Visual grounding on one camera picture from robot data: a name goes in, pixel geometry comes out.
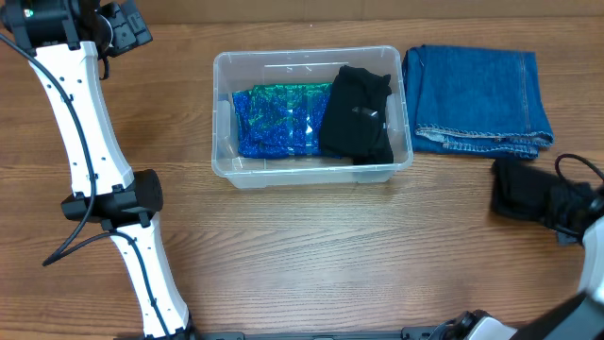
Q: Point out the black cloth with tape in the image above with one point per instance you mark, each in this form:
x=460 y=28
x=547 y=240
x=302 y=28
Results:
x=381 y=152

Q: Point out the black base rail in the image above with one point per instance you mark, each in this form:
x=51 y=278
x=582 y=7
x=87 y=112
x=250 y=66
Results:
x=406 y=333

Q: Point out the blue denim jeans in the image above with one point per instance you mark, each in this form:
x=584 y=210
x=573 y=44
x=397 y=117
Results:
x=475 y=101

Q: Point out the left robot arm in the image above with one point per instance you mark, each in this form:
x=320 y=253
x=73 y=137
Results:
x=68 y=43

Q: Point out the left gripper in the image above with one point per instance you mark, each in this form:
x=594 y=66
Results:
x=127 y=33

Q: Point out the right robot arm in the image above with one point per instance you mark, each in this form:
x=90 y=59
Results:
x=580 y=317

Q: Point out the clear plastic storage bin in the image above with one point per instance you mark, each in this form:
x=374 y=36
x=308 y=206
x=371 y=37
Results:
x=238 y=71

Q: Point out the blue green sequin cloth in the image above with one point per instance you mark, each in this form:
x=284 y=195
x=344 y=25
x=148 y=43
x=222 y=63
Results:
x=278 y=121

